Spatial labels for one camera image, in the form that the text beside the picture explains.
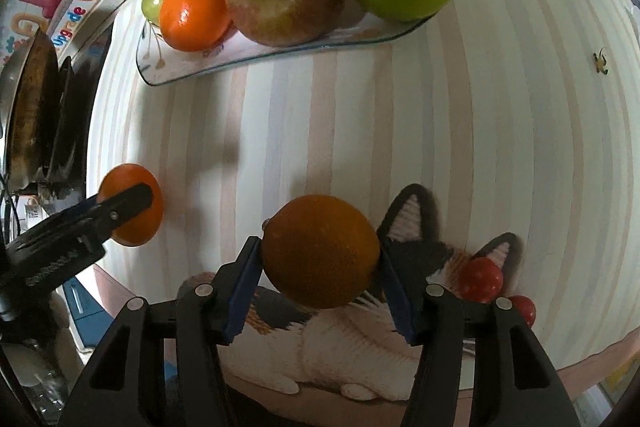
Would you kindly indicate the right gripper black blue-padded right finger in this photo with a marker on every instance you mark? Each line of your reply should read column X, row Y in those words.
column 515, row 383

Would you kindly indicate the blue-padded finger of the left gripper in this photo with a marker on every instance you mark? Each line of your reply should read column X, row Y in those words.
column 102, row 218

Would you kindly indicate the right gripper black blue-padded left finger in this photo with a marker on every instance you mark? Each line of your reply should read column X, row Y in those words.
column 124, row 381

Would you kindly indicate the small orange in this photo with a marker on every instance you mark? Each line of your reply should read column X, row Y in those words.
column 194, row 25
column 142, row 228

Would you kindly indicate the dark brownish orange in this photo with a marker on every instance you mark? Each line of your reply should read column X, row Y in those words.
column 320, row 251

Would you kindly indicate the cherry tomato lower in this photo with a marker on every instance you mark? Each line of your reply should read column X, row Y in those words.
column 526, row 307

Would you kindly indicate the cherry tomato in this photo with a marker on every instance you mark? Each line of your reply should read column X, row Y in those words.
column 526, row 307
column 480, row 281

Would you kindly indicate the cherry tomato upper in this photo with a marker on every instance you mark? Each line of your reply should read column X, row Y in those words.
column 480, row 281

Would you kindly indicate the steel wok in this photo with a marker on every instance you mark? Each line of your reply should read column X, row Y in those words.
column 31, row 92

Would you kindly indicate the floral oval ceramic plate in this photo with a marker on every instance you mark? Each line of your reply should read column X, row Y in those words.
column 159, row 64

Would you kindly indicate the striped cat table mat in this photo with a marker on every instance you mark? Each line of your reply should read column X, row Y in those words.
column 495, row 106

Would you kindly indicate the small green fruit stem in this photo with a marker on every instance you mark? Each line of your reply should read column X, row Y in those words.
column 600, row 62

